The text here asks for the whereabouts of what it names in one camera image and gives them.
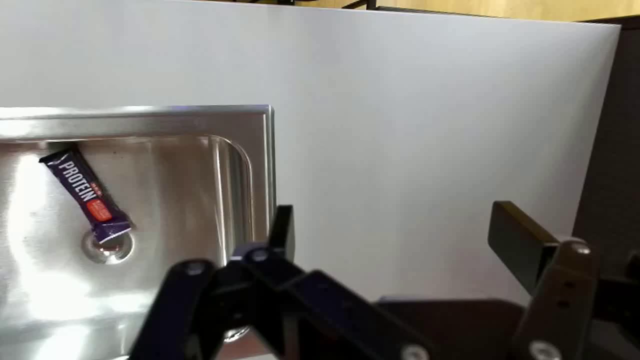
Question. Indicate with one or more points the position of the stainless steel sink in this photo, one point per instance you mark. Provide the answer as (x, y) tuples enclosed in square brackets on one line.
[(167, 200)]

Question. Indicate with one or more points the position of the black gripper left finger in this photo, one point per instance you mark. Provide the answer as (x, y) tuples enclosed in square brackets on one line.
[(313, 300)]

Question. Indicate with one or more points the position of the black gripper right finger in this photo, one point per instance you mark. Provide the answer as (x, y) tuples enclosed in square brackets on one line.
[(532, 247)]

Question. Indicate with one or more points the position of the round sink drain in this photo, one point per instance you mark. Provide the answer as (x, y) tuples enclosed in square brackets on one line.
[(111, 249)]

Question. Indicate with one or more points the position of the purple protein bar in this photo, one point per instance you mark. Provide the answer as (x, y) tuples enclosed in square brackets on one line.
[(85, 193)]

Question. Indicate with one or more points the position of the dark wood cabinet panel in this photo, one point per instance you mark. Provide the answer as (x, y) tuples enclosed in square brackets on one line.
[(613, 147)]

